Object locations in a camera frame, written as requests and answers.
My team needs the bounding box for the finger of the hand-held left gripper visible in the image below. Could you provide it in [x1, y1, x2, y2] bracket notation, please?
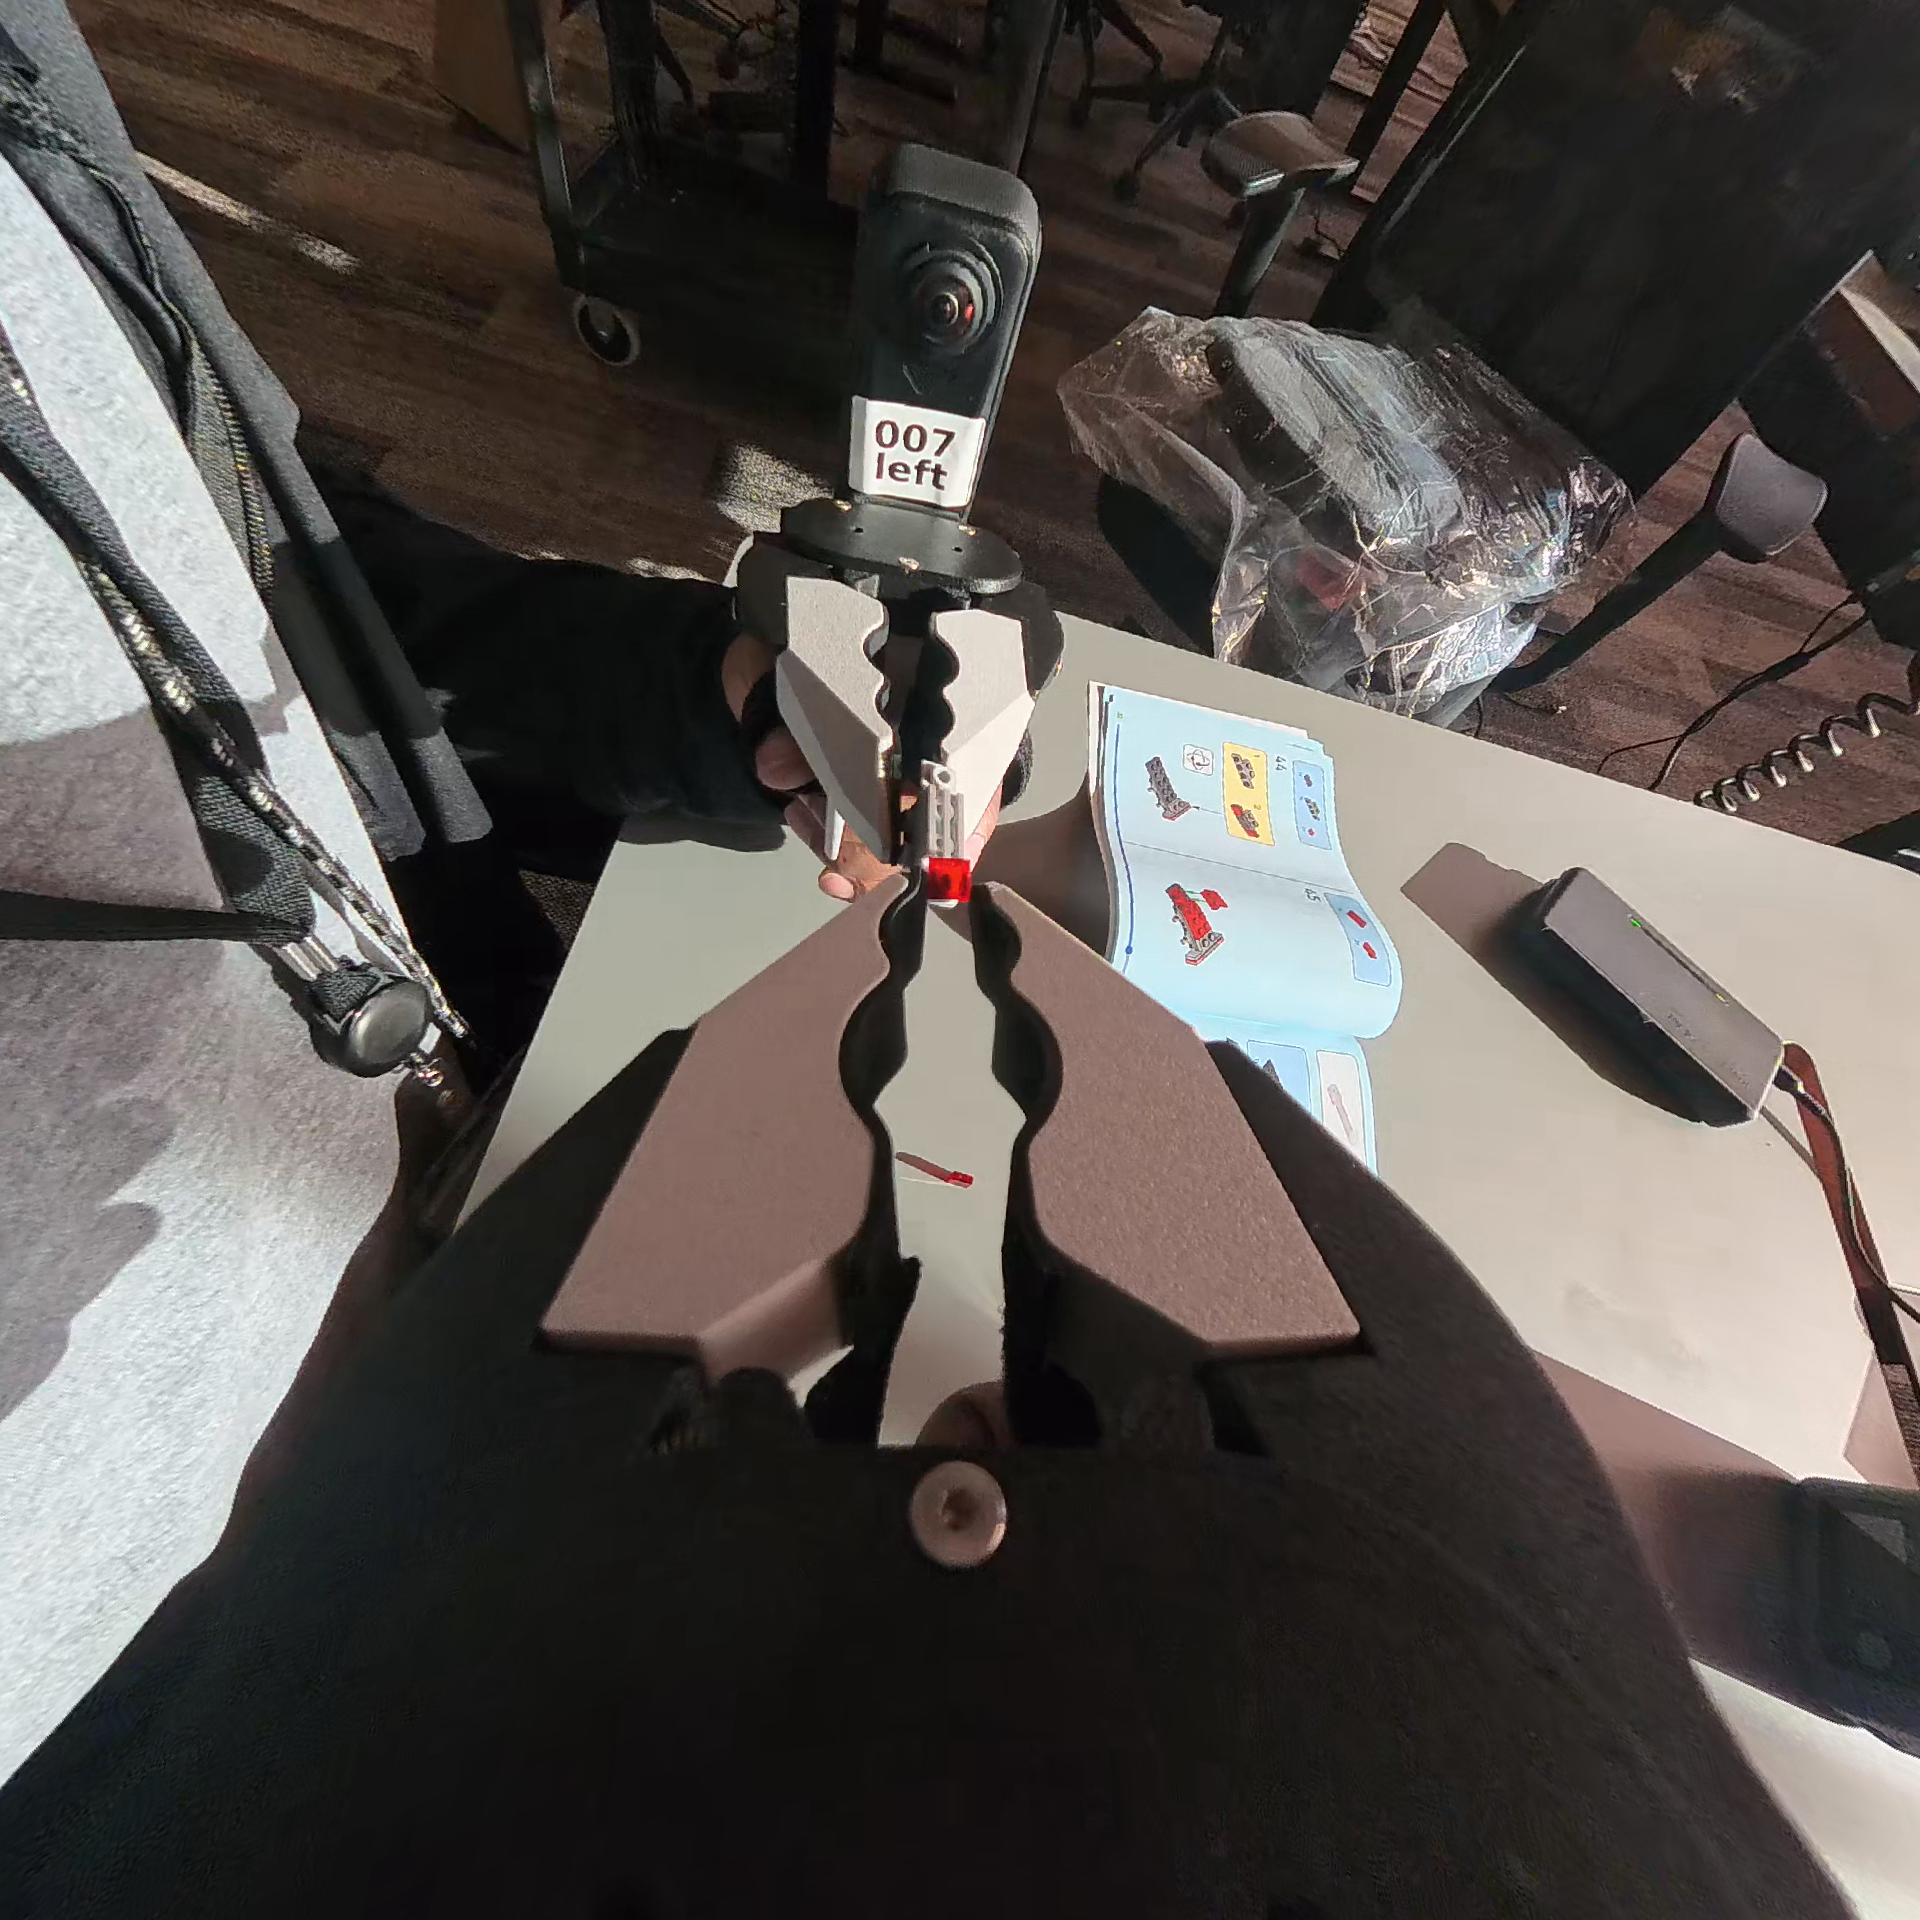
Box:
[934, 615, 1039, 867]
[777, 579, 905, 867]

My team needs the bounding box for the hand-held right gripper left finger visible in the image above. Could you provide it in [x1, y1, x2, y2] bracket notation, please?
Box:
[538, 867, 920, 1391]

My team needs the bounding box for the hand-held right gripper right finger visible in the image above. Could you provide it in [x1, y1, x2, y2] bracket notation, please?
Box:
[969, 883, 1366, 1393]

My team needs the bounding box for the person's left forearm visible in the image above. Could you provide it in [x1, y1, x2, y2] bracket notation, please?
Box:
[322, 481, 787, 860]

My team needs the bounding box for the grey desk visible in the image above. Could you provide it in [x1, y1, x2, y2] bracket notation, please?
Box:
[456, 609, 1920, 1920]

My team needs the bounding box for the person's left hand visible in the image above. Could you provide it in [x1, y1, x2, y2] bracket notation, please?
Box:
[720, 634, 905, 905]

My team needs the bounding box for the light blue instruction booklet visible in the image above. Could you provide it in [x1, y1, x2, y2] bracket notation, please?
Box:
[1088, 682, 1406, 1175]

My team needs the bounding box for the black rolling cart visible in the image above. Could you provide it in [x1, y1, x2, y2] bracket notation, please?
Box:
[502, 0, 845, 371]

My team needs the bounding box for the black office chair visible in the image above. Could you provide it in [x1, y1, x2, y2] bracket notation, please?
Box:
[1112, 0, 1362, 320]
[1493, 432, 1835, 699]

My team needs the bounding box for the black badge reel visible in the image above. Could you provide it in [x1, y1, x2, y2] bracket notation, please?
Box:
[306, 960, 440, 1080]

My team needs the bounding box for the flat black power bank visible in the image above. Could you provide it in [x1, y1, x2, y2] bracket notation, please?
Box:
[1511, 867, 1786, 1127]

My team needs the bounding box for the person's black jacket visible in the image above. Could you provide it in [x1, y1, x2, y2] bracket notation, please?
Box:
[0, 0, 495, 860]

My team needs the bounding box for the dark grey box device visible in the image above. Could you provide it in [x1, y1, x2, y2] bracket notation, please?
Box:
[1789, 1476, 1920, 1753]

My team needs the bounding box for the black webbing strap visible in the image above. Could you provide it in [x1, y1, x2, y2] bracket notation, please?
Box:
[0, 336, 470, 1051]
[0, 889, 319, 951]

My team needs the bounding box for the red cable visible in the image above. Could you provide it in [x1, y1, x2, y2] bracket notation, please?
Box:
[1782, 1046, 1920, 1360]

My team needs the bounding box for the coiled black cable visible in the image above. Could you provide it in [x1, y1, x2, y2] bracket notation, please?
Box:
[1696, 696, 1895, 816]

